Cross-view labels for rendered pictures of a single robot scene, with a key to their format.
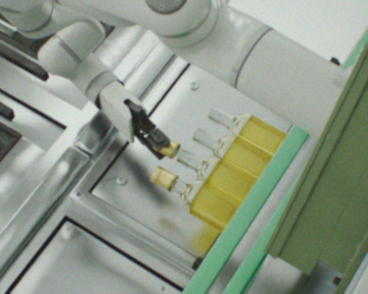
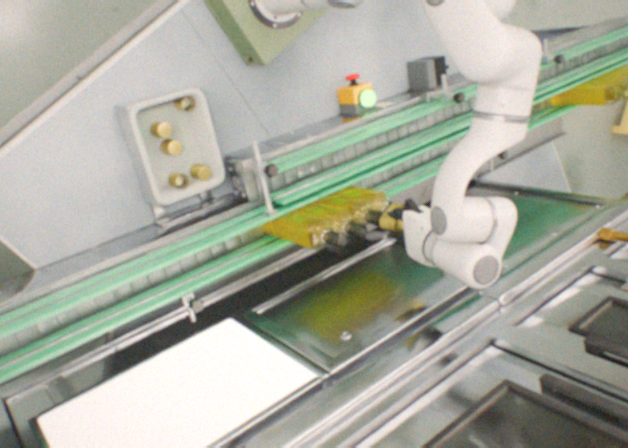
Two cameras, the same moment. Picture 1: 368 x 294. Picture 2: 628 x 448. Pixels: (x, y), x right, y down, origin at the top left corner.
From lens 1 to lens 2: 2.04 m
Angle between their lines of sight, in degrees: 95
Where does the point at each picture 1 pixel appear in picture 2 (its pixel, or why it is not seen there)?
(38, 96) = (549, 350)
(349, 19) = (127, 385)
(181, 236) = (400, 249)
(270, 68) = not seen: outside the picture
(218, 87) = (319, 333)
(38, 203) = (533, 262)
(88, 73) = not seen: hidden behind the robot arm
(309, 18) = (168, 389)
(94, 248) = not seen: hidden behind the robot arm
